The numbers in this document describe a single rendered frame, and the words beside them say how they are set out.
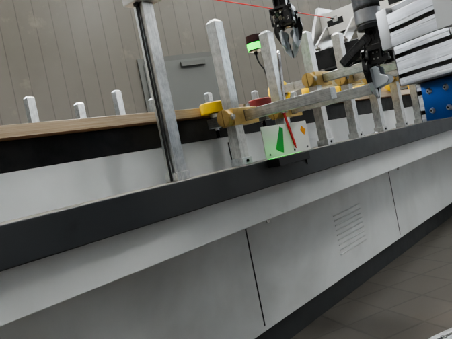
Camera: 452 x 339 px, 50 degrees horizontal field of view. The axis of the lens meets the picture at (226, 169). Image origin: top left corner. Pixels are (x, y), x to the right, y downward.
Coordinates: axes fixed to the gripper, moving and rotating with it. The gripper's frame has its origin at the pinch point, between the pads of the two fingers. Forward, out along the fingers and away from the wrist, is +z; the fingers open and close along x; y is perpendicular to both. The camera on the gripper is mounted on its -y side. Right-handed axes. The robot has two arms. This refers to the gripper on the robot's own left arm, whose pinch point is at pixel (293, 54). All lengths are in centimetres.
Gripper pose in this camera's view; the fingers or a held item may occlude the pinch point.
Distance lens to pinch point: 161.8
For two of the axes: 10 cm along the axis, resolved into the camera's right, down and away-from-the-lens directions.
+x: 9.1, -1.7, -3.7
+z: 2.0, 9.8, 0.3
